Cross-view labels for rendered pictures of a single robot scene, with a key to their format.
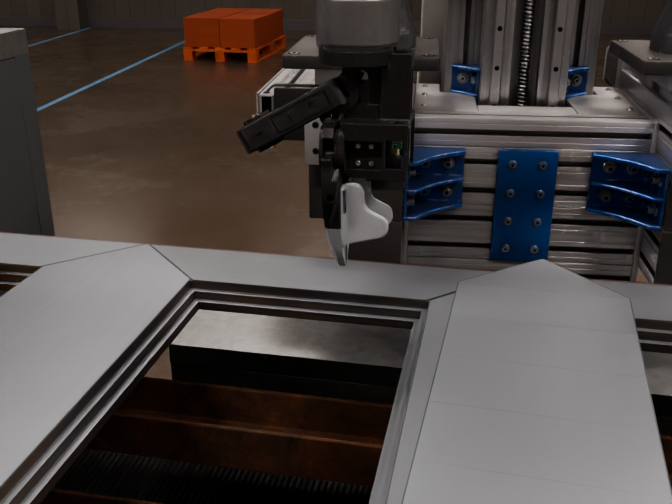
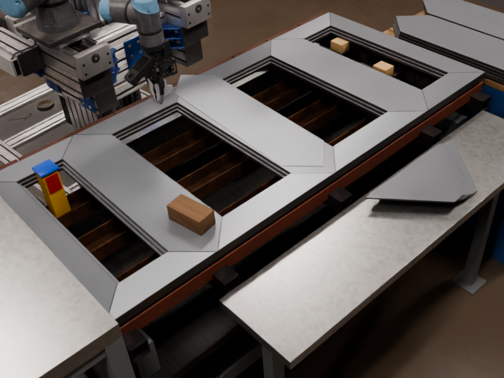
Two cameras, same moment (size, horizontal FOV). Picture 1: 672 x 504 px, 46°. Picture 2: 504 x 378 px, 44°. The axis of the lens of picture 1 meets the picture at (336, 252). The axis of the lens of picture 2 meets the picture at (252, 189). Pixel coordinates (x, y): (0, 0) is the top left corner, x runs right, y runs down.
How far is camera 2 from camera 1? 1.53 m
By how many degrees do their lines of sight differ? 46
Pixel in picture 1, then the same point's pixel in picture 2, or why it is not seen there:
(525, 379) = (224, 106)
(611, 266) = not seen: hidden behind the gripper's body
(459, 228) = (119, 76)
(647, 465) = (262, 107)
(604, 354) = (229, 91)
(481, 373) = (215, 109)
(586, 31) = not seen: outside the picture
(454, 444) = (232, 124)
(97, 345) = (130, 159)
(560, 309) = (206, 86)
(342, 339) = not seen: hidden behind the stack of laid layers
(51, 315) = (102, 163)
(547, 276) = (190, 79)
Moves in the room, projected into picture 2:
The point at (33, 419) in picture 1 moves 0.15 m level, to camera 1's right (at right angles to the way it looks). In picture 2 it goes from (155, 175) to (188, 149)
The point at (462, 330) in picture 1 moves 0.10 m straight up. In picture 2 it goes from (196, 103) to (193, 78)
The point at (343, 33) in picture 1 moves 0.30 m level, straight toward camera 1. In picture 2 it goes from (157, 43) to (234, 68)
